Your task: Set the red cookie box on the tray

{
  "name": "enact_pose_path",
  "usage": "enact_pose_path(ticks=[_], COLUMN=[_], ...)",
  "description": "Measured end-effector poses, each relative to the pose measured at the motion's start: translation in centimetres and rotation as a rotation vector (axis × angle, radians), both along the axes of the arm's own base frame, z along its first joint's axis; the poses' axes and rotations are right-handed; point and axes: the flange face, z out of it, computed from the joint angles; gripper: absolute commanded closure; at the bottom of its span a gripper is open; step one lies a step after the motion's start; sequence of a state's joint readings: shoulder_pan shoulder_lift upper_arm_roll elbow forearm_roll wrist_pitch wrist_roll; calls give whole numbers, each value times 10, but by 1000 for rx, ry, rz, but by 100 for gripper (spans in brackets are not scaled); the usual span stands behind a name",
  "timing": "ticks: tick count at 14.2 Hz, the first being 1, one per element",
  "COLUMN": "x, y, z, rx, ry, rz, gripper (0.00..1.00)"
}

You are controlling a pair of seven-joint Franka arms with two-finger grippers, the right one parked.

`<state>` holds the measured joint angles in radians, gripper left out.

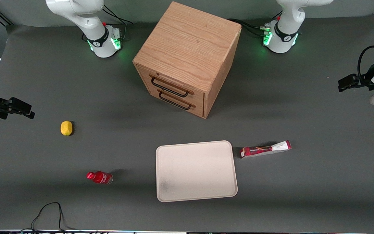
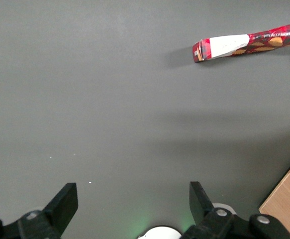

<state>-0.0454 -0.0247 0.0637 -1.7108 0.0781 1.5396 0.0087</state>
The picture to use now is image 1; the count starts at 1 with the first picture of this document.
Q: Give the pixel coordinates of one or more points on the red cookie box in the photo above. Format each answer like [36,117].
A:
[265,150]

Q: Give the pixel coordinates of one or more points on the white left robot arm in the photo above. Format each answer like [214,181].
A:
[284,19]

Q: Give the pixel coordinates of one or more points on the beige plastic tray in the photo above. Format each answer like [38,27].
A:
[195,170]

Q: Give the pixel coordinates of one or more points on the yellow lemon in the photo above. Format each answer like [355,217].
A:
[66,128]

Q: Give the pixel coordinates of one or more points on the red soda bottle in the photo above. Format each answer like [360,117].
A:
[100,177]

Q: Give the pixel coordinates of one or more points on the wooden drawer front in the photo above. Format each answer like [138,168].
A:
[199,98]
[199,111]

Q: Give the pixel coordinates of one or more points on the wooden drawer cabinet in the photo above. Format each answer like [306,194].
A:
[190,42]

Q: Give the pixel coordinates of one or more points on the aluminium frame rail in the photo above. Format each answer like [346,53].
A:
[4,19]

